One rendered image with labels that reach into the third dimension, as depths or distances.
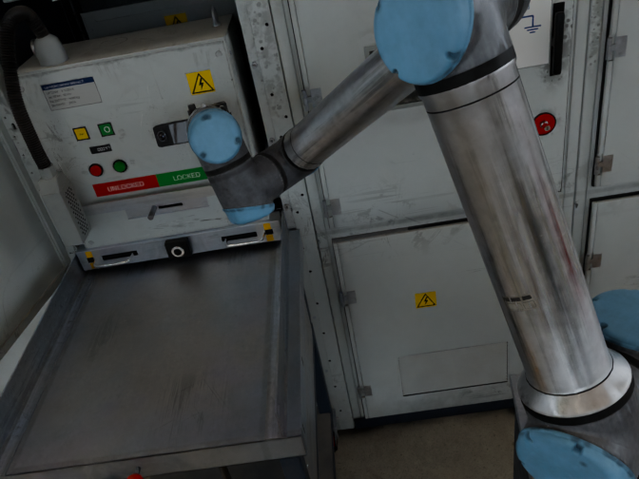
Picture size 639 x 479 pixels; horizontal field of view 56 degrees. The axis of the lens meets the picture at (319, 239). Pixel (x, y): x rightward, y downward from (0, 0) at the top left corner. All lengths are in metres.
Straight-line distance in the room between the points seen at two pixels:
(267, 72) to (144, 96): 0.29
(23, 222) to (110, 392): 0.56
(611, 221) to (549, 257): 1.06
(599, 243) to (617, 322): 0.85
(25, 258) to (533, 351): 1.28
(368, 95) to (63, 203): 0.81
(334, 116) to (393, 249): 0.72
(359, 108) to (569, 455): 0.58
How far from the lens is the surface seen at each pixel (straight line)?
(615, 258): 1.90
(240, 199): 1.11
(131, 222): 1.62
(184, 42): 1.43
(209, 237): 1.59
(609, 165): 1.72
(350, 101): 0.99
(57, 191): 1.49
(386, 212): 1.61
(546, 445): 0.89
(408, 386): 2.05
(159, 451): 1.20
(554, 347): 0.82
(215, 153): 1.08
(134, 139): 1.50
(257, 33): 1.43
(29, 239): 1.72
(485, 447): 2.14
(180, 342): 1.39
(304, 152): 1.12
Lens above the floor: 1.72
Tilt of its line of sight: 34 degrees down
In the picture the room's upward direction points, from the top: 11 degrees counter-clockwise
